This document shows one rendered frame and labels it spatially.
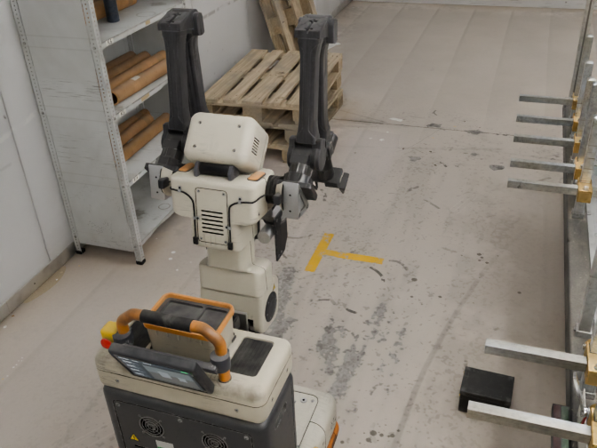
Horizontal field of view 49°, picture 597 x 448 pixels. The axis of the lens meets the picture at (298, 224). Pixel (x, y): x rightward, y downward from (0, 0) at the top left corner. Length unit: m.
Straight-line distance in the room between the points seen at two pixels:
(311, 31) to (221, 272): 0.79
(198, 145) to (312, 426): 1.09
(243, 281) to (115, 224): 1.75
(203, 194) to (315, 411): 0.96
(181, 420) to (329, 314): 1.46
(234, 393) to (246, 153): 0.66
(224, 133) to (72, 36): 1.59
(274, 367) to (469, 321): 1.62
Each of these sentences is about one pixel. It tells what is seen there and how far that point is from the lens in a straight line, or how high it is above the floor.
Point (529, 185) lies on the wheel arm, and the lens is 2.73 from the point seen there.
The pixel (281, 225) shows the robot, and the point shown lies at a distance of 2.10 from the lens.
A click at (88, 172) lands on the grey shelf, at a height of 0.57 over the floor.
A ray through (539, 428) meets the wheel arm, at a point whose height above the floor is 0.85.
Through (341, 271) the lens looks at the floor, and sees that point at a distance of 3.57.
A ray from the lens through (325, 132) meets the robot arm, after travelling 2.04.
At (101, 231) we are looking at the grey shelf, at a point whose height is 0.19.
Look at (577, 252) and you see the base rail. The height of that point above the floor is 0.70.
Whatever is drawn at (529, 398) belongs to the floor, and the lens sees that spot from 2.99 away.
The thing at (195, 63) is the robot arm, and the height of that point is 1.46.
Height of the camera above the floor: 2.10
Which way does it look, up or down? 32 degrees down
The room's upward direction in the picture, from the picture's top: 3 degrees counter-clockwise
